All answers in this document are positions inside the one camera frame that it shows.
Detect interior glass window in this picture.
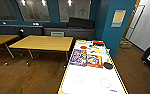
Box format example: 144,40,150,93
57,0,92,23
0,0,14,22
15,0,52,23

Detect pale yellow wall sign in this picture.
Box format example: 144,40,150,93
111,9,127,29

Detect cardboard box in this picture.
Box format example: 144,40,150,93
119,39,132,49

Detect red black game piece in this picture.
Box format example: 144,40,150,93
92,40,105,46

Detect black bowl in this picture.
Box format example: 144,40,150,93
103,61,114,70

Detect glass framed door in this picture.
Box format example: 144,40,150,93
123,3,145,43

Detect dark grey sofa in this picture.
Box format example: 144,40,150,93
0,23,45,37
43,16,96,41

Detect yellow white-topped game table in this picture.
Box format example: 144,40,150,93
57,39,130,94

